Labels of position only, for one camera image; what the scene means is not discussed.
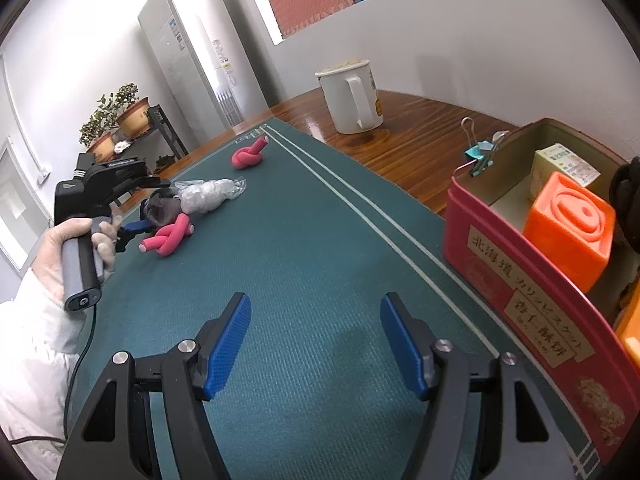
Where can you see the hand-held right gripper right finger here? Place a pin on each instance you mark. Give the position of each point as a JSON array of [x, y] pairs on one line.
[[400, 345]]

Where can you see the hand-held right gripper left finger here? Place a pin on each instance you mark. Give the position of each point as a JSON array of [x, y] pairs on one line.
[[230, 345]]

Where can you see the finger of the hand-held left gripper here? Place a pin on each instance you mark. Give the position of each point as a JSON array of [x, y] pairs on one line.
[[136, 227]]

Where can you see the grey rounded object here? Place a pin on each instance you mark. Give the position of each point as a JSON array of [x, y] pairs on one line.
[[161, 209]]

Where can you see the pink knotted foam rod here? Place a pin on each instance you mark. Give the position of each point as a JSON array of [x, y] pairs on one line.
[[247, 156], [167, 240]]

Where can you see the red tin box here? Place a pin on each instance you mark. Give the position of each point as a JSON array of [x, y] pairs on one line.
[[525, 285]]

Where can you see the person's left hand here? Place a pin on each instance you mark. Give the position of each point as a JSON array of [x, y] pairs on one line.
[[50, 252]]

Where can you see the potted plant in small pot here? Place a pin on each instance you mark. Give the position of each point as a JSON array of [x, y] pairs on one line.
[[100, 142]]

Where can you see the clear crumpled plastic bag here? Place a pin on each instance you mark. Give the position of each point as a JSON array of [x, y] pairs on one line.
[[210, 192]]

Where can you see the potted plant in large pot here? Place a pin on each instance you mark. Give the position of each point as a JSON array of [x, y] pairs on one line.
[[132, 115]]

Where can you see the black plant stand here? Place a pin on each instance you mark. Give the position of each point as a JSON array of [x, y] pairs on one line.
[[167, 132]]

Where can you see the green table mat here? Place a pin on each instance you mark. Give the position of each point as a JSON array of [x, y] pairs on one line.
[[310, 240]]

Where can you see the white standing air conditioner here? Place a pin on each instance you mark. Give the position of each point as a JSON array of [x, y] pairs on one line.
[[195, 45]]

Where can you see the orange plastic cube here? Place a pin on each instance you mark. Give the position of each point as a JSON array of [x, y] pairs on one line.
[[565, 240]]

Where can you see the teal binder clip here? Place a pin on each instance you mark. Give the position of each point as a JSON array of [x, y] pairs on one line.
[[480, 157]]

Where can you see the orange object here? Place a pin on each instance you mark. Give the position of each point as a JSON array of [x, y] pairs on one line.
[[631, 332]]

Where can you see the small pale green box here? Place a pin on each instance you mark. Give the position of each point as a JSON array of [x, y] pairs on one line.
[[562, 165]]

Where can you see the white mug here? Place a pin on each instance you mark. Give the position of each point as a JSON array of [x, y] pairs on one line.
[[345, 100]]

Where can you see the black object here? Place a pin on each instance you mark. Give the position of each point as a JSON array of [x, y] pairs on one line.
[[627, 200]]

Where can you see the white wall socket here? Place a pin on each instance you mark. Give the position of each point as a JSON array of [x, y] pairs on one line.
[[44, 175]]

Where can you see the white window frame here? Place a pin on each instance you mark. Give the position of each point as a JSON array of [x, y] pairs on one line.
[[10, 210]]

